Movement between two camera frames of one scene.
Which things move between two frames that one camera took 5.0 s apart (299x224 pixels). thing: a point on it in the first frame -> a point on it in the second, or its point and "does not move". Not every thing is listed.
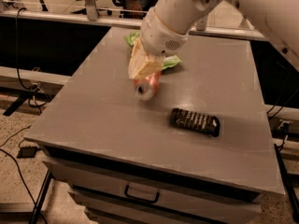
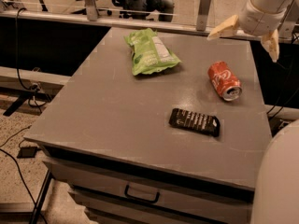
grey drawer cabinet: (124, 161) does not move
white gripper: (157, 36) -> (256, 20)
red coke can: (146, 88) -> (225, 80)
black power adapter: (28, 151) does not move
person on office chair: (127, 1) does not move
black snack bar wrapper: (184, 119) does not move
